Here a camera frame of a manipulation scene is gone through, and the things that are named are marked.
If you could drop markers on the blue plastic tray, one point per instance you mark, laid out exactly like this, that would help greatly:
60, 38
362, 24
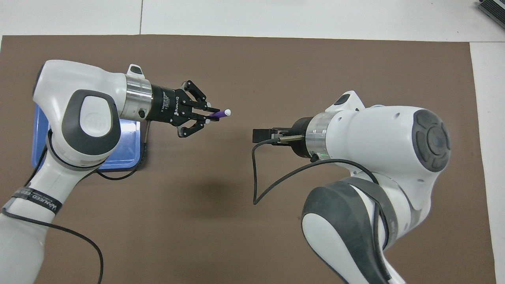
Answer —
128, 146

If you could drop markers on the purple marker pen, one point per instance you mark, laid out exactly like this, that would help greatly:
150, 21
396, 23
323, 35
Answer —
221, 114

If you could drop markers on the brown table mat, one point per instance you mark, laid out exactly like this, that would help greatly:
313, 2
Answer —
221, 221

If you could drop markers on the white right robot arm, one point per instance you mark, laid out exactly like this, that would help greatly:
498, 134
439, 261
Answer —
375, 142

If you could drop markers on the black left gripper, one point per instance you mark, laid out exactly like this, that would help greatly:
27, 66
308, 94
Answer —
169, 106

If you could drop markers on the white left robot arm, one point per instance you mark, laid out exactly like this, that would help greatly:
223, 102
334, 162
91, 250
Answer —
79, 86

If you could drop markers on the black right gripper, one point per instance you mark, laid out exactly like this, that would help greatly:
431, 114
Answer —
300, 136

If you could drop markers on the grey ribbed device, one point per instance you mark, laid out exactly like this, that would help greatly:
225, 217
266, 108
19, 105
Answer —
495, 8

